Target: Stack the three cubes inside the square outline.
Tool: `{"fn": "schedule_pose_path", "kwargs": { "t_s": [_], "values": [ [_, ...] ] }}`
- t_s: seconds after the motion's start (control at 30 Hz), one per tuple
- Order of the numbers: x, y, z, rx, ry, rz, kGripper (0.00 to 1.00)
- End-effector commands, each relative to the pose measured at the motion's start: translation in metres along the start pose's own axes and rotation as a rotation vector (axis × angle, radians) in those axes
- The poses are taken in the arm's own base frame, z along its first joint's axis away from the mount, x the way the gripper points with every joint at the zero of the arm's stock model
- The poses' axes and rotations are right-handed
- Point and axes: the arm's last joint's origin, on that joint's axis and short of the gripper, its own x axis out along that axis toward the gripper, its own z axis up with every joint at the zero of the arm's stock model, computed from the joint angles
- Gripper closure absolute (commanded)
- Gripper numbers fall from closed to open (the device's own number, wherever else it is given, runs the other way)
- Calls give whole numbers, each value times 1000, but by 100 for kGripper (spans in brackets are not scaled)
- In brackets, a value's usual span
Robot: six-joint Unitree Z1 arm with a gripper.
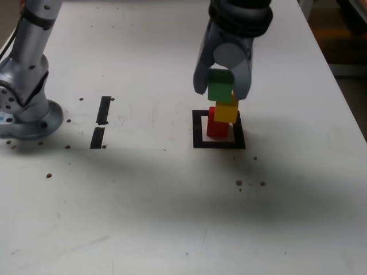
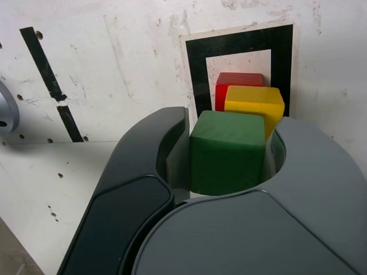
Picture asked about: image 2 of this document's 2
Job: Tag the red cube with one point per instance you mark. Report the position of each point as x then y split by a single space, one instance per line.
238 78

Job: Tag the black tape strip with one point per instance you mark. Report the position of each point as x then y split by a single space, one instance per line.
40 57

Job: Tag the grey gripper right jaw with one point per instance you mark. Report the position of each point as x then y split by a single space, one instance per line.
258 235

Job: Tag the yellow cube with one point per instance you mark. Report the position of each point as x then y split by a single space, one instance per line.
252 98

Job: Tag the green cube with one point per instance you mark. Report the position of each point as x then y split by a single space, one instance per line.
226 151

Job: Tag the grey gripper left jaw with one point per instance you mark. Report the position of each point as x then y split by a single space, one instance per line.
123 206

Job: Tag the black tape square outline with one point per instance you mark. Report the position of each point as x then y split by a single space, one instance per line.
196 71

